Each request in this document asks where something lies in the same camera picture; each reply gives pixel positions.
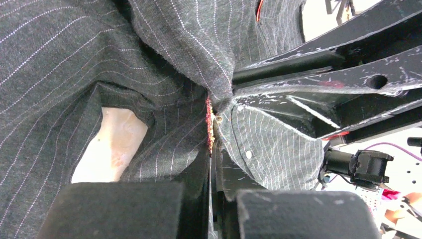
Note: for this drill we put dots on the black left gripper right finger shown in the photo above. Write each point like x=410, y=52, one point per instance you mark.
x=243, y=209

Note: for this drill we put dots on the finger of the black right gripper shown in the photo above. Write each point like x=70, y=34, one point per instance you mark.
x=382, y=45
x=363, y=101

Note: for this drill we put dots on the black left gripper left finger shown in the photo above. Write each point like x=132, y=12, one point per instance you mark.
x=176, y=209

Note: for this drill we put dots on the pink gold brooch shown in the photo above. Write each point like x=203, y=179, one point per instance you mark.
x=210, y=119

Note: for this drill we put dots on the black pinstriped button shirt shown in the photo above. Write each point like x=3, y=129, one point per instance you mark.
x=63, y=62

